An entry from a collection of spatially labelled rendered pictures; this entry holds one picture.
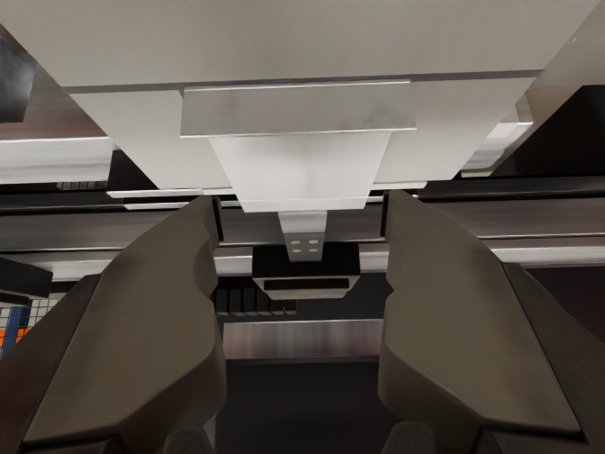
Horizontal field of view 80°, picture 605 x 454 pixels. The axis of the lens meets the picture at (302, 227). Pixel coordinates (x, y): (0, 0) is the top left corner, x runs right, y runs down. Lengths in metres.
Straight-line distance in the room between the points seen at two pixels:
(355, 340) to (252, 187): 0.11
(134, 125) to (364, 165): 0.11
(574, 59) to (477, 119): 0.22
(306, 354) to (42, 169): 0.23
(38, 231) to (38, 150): 0.30
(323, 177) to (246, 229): 0.27
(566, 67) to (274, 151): 0.29
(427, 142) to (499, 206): 0.35
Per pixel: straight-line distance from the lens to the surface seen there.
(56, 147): 0.28
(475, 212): 0.52
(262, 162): 0.20
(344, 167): 0.20
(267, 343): 0.22
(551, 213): 0.56
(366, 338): 0.22
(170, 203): 0.26
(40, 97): 0.30
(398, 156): 0.20
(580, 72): 0.42
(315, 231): 0.30
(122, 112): 0.18
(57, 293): 0.74
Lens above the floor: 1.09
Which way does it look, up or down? 18 degrees down
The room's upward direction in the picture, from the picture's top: 179 degrees clockwise
